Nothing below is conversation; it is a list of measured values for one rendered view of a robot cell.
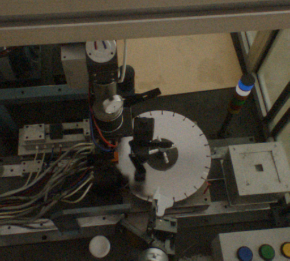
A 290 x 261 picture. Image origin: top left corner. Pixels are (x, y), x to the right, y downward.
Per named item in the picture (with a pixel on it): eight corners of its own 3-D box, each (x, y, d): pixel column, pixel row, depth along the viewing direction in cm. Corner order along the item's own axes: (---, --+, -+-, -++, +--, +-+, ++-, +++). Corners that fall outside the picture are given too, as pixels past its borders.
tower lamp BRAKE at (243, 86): (250, 78, 128) (253, 73, 125) (254, 90, 126) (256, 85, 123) (237, 79, 128) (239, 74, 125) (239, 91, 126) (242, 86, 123)
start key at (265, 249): (270, 245, 128) (272, 244, 127) (273, 259, 127) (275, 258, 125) (257, 247, 128) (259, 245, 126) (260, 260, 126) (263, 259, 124)
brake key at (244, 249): (248, 247, 128) (250, 246, 126) (251, 261, 126) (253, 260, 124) (236, 248, 127) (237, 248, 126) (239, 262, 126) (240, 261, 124)
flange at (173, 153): (163, 132, 138) (163, 129, 136) (184, 156, 134) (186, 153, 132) (138, 152, 135) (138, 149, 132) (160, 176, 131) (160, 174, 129)
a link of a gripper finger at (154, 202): (158, 203, 116) (153, 233, 112) (152, 202, 116) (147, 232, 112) (159, 197, 112) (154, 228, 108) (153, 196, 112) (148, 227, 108)
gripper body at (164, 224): (173, 236, 116) (171, 270, 105) (144, 231, 116) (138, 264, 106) (177, 216, 112) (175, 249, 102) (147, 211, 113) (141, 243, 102)
